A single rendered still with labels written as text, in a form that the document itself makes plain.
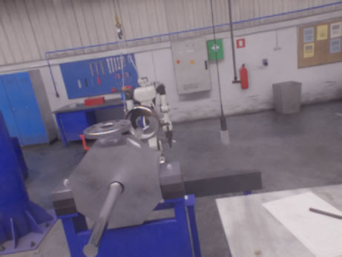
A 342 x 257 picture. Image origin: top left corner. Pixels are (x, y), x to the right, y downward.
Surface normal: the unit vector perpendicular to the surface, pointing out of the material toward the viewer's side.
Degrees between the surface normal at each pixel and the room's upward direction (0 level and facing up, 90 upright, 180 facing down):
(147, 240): 90
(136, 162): 90
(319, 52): 90
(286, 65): 90
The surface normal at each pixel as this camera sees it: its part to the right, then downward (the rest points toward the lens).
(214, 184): 0.00, 0.25
